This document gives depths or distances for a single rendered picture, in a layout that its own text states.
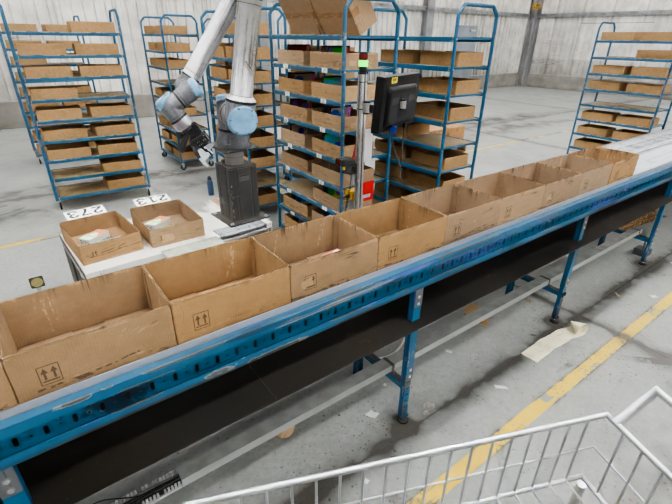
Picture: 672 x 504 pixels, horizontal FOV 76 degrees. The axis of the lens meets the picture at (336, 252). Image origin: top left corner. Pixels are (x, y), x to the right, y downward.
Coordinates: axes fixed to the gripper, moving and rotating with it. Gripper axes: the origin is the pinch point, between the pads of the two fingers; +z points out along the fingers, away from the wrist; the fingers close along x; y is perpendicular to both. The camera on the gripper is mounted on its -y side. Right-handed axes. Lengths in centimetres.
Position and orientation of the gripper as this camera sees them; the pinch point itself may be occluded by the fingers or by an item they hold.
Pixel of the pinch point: (209, 161)
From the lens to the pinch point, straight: 234.0
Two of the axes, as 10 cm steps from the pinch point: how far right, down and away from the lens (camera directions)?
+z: 5.0, 6.7, 5.4
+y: 8.6, -4.3, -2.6
